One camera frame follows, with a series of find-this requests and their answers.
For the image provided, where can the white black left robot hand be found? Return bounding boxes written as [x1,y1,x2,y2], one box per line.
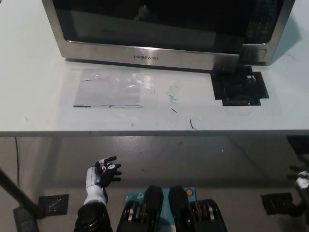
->
[83,156,122,206]

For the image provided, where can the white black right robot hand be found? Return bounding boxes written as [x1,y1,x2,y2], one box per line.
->
[288,165,309,192]

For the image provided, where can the stainless steel microwave oven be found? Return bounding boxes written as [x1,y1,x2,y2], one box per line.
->
[41,0,257,72]

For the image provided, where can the black floor tape marker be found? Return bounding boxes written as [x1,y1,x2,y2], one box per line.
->
[260,192,300,216]
[38,193,70,216]

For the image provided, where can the black slanted stand pole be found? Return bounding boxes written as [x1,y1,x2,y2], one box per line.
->
[0,166,47,220]

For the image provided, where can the large clear plastic tape sheet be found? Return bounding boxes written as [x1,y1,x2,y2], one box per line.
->
[72,68,146,108]

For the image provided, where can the black tape patch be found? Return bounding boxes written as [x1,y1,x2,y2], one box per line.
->
[210,65,270,107]

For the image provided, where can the small clear tape piece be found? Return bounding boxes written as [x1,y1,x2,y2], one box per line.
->
[164,81,184,104]

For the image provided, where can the thin black cable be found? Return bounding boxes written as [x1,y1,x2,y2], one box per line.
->
[14,136,20,186]

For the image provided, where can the black stand base plate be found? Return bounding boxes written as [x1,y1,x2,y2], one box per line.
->
[12,206,40,232]

